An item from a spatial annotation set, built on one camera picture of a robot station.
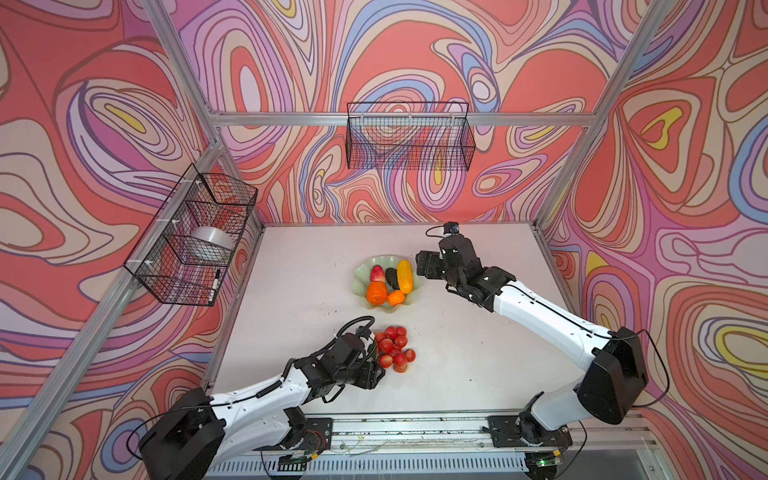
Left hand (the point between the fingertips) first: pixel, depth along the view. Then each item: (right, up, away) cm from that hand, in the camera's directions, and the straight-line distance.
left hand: (381, 371), depth 82 cm
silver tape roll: (-42, +36, -9) cm, 56 cm away
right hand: (+14, +30, 0) cm, 33 cm away
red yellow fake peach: (-2, +26, +17) cm, 31 cm away
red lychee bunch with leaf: (+2, +6, 0) cm, 7 cm away
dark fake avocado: (+3, +26, +16) cm, 30 cm away
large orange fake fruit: (-2, +21, +11) cm, 23 cm away
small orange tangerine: (+4, +19, +11) cm, 22 cm away
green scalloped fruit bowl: (-7, +26, +16) cm, 31 cm away
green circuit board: (-22, -18, -10) cm, 30 cm away
